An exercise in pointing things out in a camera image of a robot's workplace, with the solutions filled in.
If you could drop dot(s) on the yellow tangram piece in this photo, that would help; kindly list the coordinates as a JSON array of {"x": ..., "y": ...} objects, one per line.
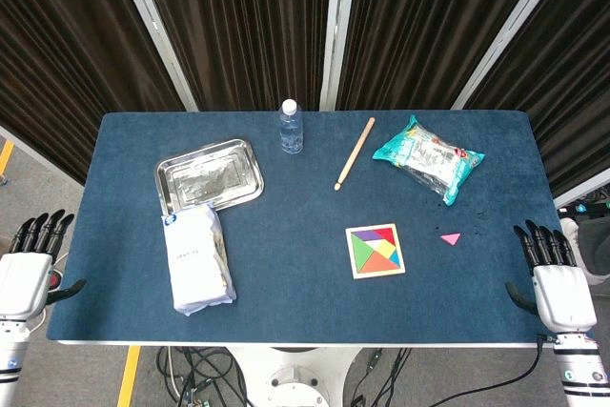
[{"x": 386, "y": 250}]

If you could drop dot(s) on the orange tangram triangle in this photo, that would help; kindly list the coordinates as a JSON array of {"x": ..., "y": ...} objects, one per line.
[{"x": 380, "y": 265}]

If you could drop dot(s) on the blue felt table mat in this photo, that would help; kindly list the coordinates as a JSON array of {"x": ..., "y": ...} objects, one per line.
[{"x": 295, "y": 292}]

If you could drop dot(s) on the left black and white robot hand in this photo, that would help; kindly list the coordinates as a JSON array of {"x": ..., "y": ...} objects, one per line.
[{"x": 26, "y": 283}]

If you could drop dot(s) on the red round button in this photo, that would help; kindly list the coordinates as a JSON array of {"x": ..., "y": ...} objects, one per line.
[{"x": 56, "y": 279}]

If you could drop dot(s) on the rectangular stainless steel tray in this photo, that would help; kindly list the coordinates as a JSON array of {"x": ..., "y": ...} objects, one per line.
[{"x": 209, "y": 176}]

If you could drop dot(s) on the black floor equipment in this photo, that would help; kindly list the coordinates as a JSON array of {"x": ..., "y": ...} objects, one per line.
[{"x": 583, "y": 209}]

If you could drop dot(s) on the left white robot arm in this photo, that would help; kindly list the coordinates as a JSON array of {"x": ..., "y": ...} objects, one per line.
[{"x": 14, "y": 359}]

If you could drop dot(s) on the white partition frame post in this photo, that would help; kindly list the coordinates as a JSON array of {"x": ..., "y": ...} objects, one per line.
[
  {"x": 333, "y": 30},
  {"x": 155, "y": 30},
  {"x": 510, "y": 30}
]

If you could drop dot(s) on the wooden drumstick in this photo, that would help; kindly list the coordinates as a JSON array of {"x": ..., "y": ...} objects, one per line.
[{"x": 355, "y": 154}]

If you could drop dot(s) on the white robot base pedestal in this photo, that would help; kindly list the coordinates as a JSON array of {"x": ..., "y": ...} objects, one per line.
[{"x": 298, "y": 376}]

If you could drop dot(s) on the purple tangram parallelogram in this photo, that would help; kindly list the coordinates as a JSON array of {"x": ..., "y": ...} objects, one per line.
[{"x": 364, "y": 235}]

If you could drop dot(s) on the dark brown curtain panel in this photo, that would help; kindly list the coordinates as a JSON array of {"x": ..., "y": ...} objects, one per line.
[
  {"x": 429, "y": 21},
  {"x": 238, "y": 30},
  {"x": 562, "y": 92},
  {"x": 62, "y": 54}
]

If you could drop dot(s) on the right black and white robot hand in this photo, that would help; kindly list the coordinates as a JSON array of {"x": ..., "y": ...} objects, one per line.
[{"x": 564, "y": 295}]

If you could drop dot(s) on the yellow floor tape strip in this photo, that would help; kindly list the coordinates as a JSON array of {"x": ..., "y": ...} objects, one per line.
[
  {"x": 6, "y": 156},
  {"x": 128, "y": 376}
]

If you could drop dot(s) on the white paper tissue pack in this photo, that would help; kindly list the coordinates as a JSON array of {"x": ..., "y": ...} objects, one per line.
[{"x": 197, "y": 259}]

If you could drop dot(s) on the blue triangular puzzle piece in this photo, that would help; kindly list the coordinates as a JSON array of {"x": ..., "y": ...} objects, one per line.
[{"x": 396, "y": 260}]

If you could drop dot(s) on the red tangram triangle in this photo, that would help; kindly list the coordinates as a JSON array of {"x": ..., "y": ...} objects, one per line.
[{"x": 388, "y": 236}]

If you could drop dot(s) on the pink triangle puzzle piece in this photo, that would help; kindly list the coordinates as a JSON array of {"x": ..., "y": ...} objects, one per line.
[{"x": 451, "y": 238}]

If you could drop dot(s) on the teal snack bag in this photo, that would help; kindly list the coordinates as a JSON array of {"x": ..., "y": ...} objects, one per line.
[{"x": 429, "y": 159}]

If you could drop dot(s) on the colourful tangram puzzle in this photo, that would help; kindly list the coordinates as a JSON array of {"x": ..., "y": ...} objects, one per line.
[{"x": 375, "y": 251}]

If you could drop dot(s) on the clear plastic water bottle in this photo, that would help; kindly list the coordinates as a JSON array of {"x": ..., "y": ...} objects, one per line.
[{"x": 291, "y": 128}]

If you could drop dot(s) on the green tangram triangle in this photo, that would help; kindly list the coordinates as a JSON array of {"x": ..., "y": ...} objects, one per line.
[{"x": 359, "y": 253}]

